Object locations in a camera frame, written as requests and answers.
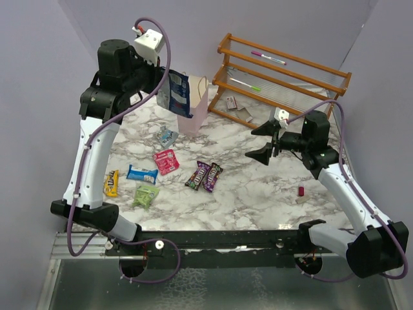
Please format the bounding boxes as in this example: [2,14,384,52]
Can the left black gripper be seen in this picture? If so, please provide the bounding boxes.
[121,49,163,97]

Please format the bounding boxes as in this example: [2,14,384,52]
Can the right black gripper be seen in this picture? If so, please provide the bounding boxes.
[246,119,311,165]

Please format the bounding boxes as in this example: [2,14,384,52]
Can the blue Burts chips bag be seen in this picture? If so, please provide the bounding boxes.
[156,70,193,119]

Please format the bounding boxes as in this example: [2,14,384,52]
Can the pink paper bag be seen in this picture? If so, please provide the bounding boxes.
[177,75,209,136]

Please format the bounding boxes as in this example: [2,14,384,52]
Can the purple m&m's packet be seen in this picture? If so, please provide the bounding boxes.
[203,163,223,192]
[185,161,211,191]

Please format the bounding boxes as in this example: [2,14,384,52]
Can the pink snack packet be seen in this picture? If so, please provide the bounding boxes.
[152,149,179,176]

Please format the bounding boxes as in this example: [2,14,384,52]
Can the blue white snack bar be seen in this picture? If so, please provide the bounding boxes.
[126,165,159,185]

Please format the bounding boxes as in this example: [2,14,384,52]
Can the yellow m&m's packet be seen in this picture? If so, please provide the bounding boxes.
[103,170,119,198]

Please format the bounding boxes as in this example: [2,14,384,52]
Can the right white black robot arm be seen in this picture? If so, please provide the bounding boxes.
[245,109,409,279]

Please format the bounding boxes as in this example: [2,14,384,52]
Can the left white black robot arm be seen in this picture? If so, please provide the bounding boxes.
[50,39,162,255]

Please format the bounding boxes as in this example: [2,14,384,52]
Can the small red white box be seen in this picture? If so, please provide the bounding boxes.
[226,96,238,110]

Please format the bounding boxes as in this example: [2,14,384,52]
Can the green tipped white pen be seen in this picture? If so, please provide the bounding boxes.
[230,77,261,92]

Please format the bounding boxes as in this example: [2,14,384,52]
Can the wooden shelf rack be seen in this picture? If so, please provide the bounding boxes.
[208,33,352,129]

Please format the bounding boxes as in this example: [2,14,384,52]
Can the small red cylinder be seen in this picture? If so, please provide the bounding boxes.
[298,185,305,197]

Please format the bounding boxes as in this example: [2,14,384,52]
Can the grey blue snack packet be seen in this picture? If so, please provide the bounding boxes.
[157,126,179,149]

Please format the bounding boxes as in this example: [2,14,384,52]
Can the small beige block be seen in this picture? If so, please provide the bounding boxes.
[296,195,310,204]

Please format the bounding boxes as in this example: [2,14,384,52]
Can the pink marker pen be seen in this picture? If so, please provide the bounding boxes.
[251,50,287,65]

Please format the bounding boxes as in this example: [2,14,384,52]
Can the green snack packet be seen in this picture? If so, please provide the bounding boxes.
[132,185,160,209]

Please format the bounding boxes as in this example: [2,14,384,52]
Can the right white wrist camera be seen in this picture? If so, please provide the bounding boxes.
[269,107,290,129]

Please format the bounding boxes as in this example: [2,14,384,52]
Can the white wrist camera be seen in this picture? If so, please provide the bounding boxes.
[132,26,165,65]
[269,107,290,129]

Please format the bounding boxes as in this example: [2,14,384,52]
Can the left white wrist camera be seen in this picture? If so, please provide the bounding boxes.
[132,26,165,65]

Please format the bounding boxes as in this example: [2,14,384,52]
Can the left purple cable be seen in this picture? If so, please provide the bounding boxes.
[66,17,181,285]

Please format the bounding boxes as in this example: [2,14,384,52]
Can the purple cable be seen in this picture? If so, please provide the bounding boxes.
[283,99,409,284]
[66,17,181,285]

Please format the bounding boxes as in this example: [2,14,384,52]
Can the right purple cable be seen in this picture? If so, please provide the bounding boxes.
[283,99,409,284]

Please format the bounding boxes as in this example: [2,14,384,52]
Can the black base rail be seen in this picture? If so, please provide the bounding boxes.
[105,229,329,269]

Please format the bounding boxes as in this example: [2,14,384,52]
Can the aluminium frame rail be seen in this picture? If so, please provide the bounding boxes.
[50,232,107,260]

